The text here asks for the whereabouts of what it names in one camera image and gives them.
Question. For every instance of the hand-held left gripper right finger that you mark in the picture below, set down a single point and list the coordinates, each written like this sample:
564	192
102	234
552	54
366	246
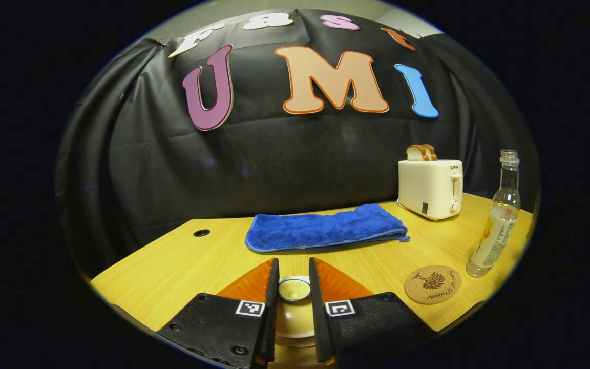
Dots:
318	318

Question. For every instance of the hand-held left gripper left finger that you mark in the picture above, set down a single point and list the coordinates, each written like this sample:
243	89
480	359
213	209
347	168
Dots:
270	318

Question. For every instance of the cream teacup lid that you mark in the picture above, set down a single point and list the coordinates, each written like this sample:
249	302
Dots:
295	315

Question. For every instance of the round cork coaster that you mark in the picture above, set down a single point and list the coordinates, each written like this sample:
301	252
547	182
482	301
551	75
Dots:
432	284

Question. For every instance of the clear glass water bottle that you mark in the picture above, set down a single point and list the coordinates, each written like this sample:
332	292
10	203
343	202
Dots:
494	241

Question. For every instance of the blue folded towel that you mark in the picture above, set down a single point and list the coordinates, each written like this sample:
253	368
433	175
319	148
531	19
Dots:
325	230

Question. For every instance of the black backdrop cloth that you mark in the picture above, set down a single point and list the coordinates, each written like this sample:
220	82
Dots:
274	164

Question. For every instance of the white toaster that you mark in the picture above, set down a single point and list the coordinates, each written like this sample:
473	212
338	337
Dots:
428	189

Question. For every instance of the bread slice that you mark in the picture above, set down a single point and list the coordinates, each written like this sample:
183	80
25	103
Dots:
415	152
432	152

